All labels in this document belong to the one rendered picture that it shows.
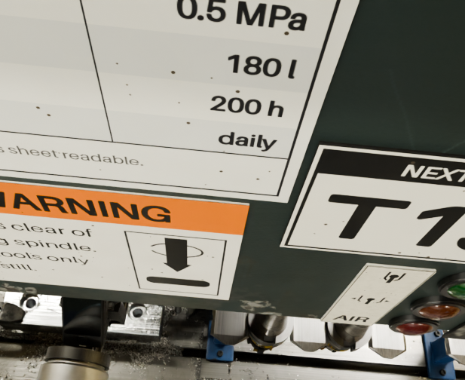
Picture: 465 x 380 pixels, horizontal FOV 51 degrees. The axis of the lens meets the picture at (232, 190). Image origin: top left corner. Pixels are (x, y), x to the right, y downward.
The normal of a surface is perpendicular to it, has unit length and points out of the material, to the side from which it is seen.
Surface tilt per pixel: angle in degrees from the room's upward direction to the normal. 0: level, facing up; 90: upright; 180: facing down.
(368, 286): 90
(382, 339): 0
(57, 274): 90
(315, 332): 0
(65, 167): 90
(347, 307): 90
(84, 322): 59
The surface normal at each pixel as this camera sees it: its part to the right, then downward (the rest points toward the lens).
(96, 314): 0.00, 0.47
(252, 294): -0.07, 0.86
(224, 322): 0.07, -0.51
